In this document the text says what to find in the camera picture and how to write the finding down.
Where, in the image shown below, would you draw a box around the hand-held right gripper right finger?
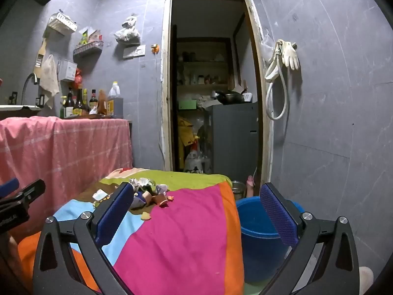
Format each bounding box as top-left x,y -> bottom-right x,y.
260,182 -> 360,295

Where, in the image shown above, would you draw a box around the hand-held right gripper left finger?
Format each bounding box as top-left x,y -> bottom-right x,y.
32,182 -> 136,295

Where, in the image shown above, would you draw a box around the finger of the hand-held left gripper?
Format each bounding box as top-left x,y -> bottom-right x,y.
0,178 -> 20,198
0,179 -> 46,214

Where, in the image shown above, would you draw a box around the blue plastic bucket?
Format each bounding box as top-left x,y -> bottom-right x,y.
236,196 -> 305,283

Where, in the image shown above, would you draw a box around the white torn wrapper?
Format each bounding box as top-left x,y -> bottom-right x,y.
92,190 -> 111,204

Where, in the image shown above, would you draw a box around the blue wrapper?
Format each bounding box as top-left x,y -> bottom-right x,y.
133,192 -> 147,210

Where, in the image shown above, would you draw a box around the crumpled white paper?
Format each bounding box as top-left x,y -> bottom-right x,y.
129,177 -> 156,193

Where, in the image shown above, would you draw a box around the pink checked cloth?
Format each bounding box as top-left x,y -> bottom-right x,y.
0,116 -> 133,237

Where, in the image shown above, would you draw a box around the steel pot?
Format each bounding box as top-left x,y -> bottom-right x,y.
231,181 -> 247,201

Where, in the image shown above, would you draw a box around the colourful patchwork blanket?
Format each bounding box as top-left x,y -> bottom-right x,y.
17,167 -> 246,295

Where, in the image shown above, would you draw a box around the white sink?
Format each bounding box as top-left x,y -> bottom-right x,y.
0,104 -> 42,112

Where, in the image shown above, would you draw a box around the grey metal cabinet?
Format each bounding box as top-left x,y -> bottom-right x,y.
204,102 -> 260,176

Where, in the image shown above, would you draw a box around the dark bottle with white label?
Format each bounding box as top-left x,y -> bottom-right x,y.
64,88 -> 76,118

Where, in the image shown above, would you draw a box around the wooden tray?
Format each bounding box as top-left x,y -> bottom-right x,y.
63,114 -> 124,120

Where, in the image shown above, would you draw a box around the clear bag with white contents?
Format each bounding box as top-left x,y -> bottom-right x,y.
184,147 -> 213,173

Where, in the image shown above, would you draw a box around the dark sauce bottle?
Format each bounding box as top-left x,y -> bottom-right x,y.
74,88 -> 88,116

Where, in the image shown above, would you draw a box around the white slipper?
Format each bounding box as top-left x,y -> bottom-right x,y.
358,266 -> 376,295

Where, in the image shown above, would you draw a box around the yellow bag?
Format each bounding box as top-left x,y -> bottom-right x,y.
177,116 -> 196,147

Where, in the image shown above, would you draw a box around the red capped dark bottle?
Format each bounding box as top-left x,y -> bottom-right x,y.
89,90 -> 99,114

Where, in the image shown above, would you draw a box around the brown packet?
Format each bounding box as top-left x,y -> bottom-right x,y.
98,90 -> 108,116

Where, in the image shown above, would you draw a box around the metal faucet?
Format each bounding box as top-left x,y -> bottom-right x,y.
21,73 -> 41,107

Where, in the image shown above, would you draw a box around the clear oil jug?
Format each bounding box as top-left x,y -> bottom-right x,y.
106,81 -> 124,118

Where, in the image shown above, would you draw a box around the beige hanging cloth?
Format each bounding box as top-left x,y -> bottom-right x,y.
40,54 -> 61,109

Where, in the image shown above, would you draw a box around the red bag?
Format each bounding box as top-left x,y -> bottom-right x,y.
72,68 -> 84,91

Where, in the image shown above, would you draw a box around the black wok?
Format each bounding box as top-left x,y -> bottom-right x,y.
214,90 -> 247,105

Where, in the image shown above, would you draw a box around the wooden brush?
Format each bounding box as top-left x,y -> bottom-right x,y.
32,38 -> 47,82

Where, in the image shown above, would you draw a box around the colourful seasoning packets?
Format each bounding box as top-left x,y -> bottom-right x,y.
79,28 -> 103,46

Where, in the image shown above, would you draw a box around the cream rubber gloves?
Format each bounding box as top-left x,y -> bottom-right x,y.
281,39 -> 301,71

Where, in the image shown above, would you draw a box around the white plastic basket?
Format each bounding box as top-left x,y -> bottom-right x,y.
45,12 -> 77,36

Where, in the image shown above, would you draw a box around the wooden shelf unit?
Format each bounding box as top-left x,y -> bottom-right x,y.
176,37 -> 234,99

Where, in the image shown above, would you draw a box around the clear plastic bag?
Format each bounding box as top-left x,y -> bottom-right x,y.
261,29 -> 276,62

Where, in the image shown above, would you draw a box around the white hanging plastic bag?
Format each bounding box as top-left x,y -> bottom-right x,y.
114,14 -> 141,45

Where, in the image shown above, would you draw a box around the wooden door frame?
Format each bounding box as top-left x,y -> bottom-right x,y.
160,0 -> 275,186

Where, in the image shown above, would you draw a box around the white wall box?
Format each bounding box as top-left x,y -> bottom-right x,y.
60,59 -> 78,83

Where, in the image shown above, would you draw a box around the white hose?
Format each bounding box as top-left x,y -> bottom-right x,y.
265,39 -> 290,121

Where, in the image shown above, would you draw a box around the grey wall rack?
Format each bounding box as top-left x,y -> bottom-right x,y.
73,41 -> 104,58

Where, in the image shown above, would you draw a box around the white wall socket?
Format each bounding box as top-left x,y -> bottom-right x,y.
123,44 -> 146,59

